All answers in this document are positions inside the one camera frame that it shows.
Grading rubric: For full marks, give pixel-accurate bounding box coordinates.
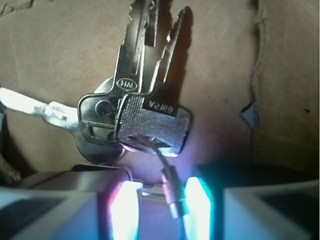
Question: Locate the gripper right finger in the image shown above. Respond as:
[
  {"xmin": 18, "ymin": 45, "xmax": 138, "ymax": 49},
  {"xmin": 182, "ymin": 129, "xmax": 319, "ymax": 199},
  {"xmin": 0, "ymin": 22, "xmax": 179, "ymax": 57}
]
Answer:
[{"xmin": 184, "ymin": 164, "xmax": 320, "ymax": 240}]

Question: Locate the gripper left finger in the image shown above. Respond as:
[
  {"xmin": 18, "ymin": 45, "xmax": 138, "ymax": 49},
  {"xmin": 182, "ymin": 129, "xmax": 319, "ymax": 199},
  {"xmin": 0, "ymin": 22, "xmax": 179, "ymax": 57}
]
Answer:
[{"xmin": 0, "ymin": 166, "xmax": 142, "ymax": 240}]

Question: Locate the silver key bunch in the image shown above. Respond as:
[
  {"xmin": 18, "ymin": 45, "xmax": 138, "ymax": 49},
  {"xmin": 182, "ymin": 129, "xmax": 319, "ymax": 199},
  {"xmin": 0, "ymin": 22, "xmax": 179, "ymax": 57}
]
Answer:
[{"xmin": 0, "ymin": 0, "xmax": 195, "ymax": 240}]

